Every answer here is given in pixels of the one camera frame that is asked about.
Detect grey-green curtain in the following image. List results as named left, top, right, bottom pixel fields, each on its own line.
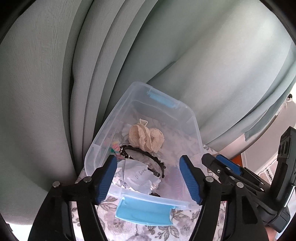
left=1, top=1, right=295, bottom=225

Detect colourful small hair clips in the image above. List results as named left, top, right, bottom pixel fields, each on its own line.
left=110, top=140, right=124, bottom=160

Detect black beaded headband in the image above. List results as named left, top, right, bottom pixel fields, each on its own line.
left=119, top=145, right=166, bottom=178

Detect beige lace scrunchie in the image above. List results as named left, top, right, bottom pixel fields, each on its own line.
left=128, top=123, right=165, bottom=153

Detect floral grey white cloth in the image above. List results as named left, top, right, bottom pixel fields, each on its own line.
left=68, top=120, right=228, bottom=241

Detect blue bin latch near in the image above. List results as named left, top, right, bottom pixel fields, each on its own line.
left=115, top=197, right=174, bottom=226

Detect blue bin latch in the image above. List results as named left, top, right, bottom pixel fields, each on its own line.
left=115, top=197, right=174, bottom=226
left=147, top=90, right=179, bottom=108

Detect person's hand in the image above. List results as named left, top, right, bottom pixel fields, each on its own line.
left=265, top=226, right=278, bottom=241

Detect orange wooden headboard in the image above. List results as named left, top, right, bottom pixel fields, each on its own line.
left=231, top=154, right=243, bottom=167

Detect clear plastic storage bin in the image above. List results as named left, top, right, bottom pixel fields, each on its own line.
left=84, top=81, right=205, bottom=209

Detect blue bin latch far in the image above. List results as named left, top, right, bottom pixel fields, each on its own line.
left=147, top=90, right=179, bottom=108

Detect white paper ball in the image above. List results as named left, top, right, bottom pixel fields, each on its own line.
left=112, top=159, right=161, bottom=194

